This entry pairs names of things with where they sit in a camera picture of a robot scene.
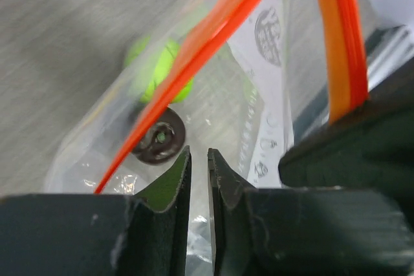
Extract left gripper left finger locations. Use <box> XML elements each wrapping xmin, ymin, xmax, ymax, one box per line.
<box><xmin>125</xmin><ymin>146</ymin><xmax>191</xmax><ymax>275</ymax></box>

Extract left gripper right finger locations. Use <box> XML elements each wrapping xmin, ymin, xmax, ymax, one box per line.
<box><xmin>208</xmin><ymin>148</ymin><xmax>259</xmax><ymax>275</ymax></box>

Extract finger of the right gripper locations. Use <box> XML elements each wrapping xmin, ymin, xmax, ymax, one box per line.
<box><xmin>279</xmin><ymin>60</ymin><xmax>413</xmax><ymax>192</ymax></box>

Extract dark brown fake fruit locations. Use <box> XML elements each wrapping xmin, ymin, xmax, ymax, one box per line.
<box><xmin>131</xmin><ymin>108</ymin><xmax>186</xmax><ymax>165</ymax></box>

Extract clear zip bag orange seal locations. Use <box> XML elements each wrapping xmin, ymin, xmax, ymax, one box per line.
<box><xmin>45</xmin><ymin>0</ymin><xmax>369</xmax><ymax>275</ymax></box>

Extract green fake fruit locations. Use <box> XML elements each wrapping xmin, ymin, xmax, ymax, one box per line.
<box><xmin>124</xmin><ymin>36</ymin><xmax>180</xmax><ymax>103</ymax></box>

